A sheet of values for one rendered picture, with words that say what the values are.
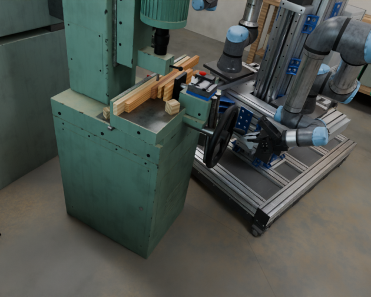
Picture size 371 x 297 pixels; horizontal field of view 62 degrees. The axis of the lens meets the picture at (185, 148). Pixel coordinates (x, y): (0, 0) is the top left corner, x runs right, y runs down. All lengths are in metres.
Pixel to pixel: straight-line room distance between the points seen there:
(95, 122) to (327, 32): 0.96
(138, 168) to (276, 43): 0.99
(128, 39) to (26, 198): 1.27
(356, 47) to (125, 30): 0.83
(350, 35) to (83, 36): 0.99
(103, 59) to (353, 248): 1.87
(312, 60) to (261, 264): 1.19
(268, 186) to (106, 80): 1.24
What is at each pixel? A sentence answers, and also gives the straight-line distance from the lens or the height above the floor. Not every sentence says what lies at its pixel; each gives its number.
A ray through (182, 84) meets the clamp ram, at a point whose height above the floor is 0.96.
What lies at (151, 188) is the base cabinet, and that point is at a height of 0.56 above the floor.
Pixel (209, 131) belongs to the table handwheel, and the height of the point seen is 0.82.
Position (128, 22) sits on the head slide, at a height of 1.18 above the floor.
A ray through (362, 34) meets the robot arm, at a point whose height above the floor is 1.31.
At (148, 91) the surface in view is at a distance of 1.31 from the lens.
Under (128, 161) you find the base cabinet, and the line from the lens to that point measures 1.38.
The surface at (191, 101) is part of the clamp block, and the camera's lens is 1.28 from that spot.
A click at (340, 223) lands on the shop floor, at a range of 2.45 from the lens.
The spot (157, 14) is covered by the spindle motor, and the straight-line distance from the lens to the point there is 1.19.
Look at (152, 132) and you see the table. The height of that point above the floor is 0.90.
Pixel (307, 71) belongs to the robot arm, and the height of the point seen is 1.13.
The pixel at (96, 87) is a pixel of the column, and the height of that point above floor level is 0.87.
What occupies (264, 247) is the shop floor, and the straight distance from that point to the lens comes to 2.05.
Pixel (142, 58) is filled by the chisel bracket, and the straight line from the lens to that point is 1.33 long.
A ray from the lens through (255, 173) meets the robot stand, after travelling 2.16.
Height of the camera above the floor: 1.58
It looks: 39 degrees down
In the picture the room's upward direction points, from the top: 11 degrees clockwise
